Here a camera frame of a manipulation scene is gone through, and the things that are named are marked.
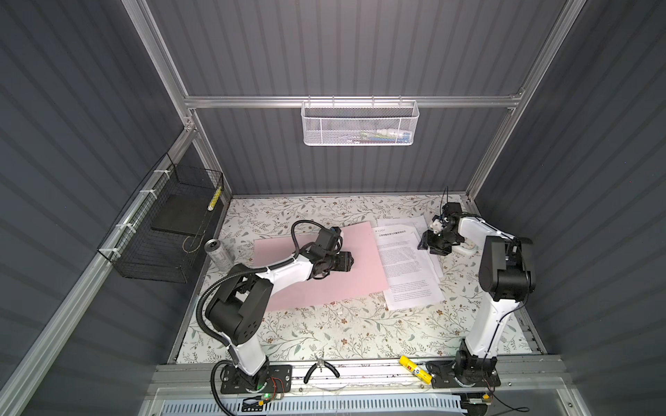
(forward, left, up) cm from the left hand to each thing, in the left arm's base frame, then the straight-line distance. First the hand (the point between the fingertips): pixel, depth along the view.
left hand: (348, 259), depth 92 cm
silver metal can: (+1, +44, +5) cm, 45 cm away
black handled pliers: (-31, +11, -7) cm, 34 cm away
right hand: (+5, -32, -4) cm, 33 cm away
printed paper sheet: (-2, -23, -7) cm, 24 cm away
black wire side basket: (-2, +54, +21) cm, 58 cm away
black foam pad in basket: (+4, +49, +24) cm, 54 cm away
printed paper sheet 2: (0, -34, -4) cm, 34 cm away
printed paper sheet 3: (+21, -33, -5) cm, 39 cm away
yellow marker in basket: (+9, +43, +21) cm, 49 cm away
